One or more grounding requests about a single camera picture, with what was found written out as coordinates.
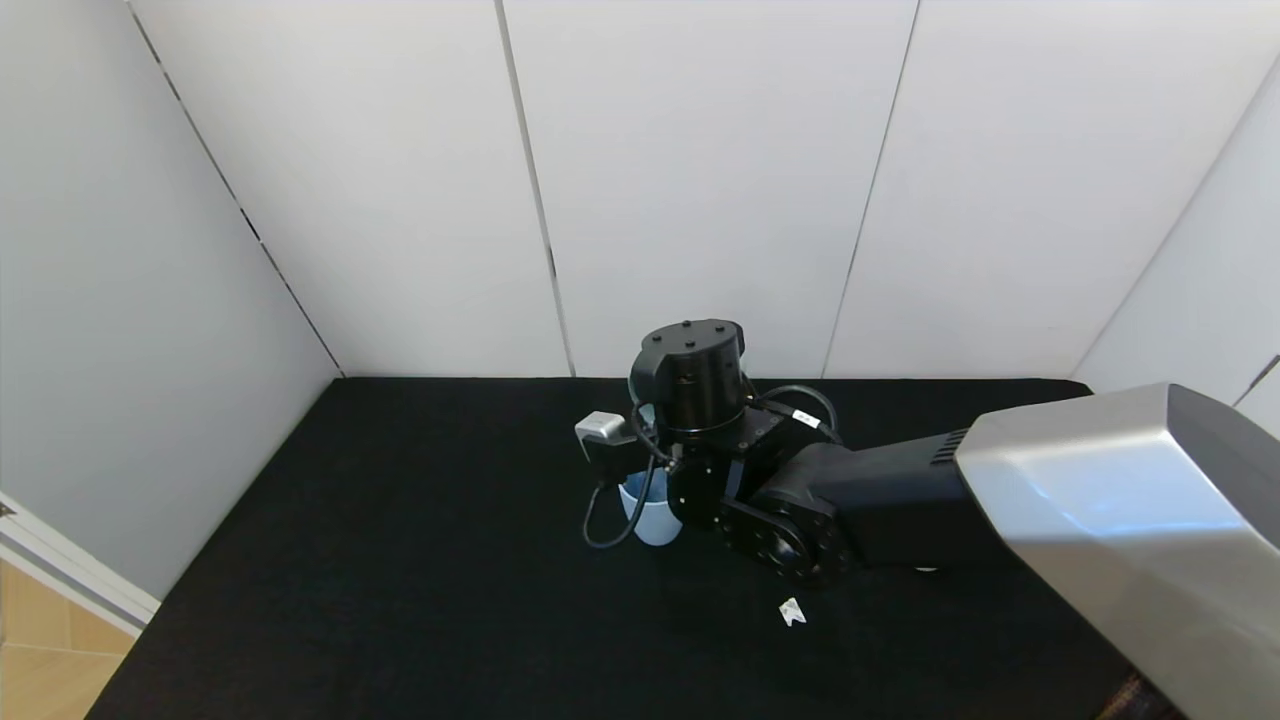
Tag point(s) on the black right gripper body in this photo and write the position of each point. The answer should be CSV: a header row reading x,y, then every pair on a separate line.
x,y
652,462

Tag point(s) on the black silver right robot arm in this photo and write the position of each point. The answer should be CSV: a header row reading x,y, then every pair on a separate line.
x,y
900,500

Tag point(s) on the light blue plastic cup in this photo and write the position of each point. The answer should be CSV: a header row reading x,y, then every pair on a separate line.
x,y
655,520

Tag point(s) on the small white paper scrap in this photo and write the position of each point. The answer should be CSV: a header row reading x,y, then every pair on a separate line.
x,y
792,611

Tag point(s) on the black table cloth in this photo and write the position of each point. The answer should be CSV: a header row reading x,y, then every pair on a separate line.
x,y
400,560

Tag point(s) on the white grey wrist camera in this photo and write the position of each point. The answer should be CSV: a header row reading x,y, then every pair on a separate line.
x,y
602,430

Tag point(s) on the white wall baseboard trim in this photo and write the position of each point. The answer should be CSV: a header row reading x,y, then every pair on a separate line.
x,y
70,575

